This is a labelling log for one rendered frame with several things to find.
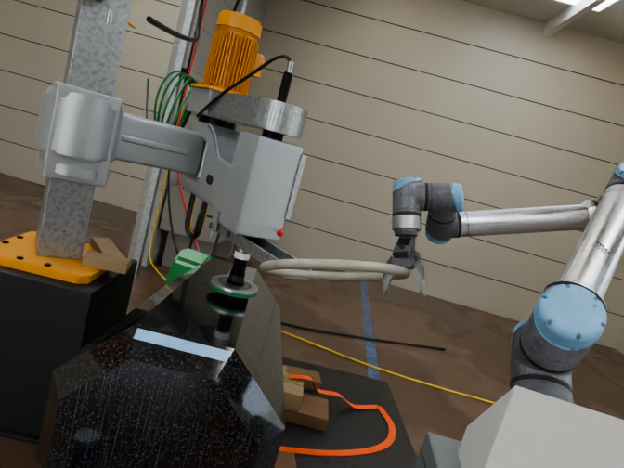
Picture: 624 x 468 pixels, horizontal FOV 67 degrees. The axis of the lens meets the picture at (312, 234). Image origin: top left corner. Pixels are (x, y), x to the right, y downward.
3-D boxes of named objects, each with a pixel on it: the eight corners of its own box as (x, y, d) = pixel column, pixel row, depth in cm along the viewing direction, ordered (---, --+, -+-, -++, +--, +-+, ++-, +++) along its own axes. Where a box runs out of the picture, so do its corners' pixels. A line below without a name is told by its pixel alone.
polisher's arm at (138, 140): (39, 150, 197) (49, 91, 193) (29, 139, 223) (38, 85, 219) (202, 182, 243) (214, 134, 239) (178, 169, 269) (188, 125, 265)
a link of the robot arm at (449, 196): (458, 201, 158) (420, 201, 159) (464, 176, 149) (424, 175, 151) (461, 223, 152) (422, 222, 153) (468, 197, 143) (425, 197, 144)
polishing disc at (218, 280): (233, 275, 229) (234, 273, 228) (266, 292, 218) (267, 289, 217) (201, 279, 211) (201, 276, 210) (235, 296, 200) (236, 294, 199)
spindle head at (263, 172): (203, 218, 225) (226, 125, 218) (244, 225, 238) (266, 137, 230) (232, 241, 196) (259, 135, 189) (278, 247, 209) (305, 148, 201)
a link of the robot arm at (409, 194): (425, 175, 147) (393, 175, 148) (425, 214, 145) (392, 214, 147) (422, 183, 157) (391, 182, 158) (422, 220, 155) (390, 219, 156)
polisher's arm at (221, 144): (174, 202, 266) (193, 116, 258) (212, 208, 279) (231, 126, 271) (221, 241, 207) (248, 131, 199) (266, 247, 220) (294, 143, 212)
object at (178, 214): (149, 266, 488) (168, 185, 474) (191, 243, 616) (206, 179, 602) (207, 282, 486) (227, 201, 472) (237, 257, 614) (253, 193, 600)
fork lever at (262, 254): (206, 228, 224) (208, 218, 224) (242, 233, 235) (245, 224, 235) (273, 277, 168) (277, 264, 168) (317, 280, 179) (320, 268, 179)
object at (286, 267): (233, 272, 162) (234, 263, 162) (344, 282, 189) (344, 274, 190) (318, 266, 122) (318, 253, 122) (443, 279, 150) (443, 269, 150)
